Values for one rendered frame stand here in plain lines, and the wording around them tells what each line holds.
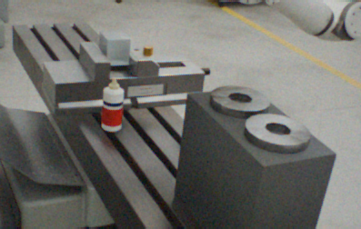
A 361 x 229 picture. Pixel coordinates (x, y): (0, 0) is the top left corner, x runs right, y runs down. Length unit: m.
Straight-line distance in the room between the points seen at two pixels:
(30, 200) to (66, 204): 0.07
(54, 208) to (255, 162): 0.52
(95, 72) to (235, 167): 0.50
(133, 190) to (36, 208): 0.24
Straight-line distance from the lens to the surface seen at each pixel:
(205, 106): 0.80
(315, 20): 1.17
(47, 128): 1.25
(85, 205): 1.11
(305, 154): 0.73
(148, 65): 1.18
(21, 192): 1.11
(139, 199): 0.91
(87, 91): 1.16
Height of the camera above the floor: 1.45
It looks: 27 degrees down
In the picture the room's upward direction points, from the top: 7 degrees clockwise
